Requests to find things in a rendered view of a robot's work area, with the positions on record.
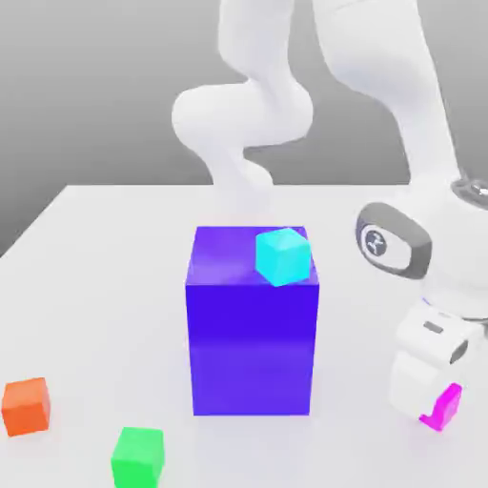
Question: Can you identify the small green cube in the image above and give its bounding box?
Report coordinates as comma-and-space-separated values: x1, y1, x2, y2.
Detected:
110, 426, 166, 488

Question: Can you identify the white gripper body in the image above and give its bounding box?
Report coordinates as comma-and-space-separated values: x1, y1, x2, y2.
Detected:
387, 350, 448, 421

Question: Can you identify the large blue box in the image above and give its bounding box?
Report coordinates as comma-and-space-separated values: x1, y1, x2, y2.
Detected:
184, 225, 320, 417

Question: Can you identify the small orange cube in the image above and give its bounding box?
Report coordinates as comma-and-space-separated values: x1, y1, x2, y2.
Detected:
0, 376, 51, 438

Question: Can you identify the small cyan cube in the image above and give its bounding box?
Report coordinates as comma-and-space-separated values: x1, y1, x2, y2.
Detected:
254, 227, 313, 288

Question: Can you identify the small magenta cube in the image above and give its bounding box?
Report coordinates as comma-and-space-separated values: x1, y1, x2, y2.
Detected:
418, 381, 463, 433

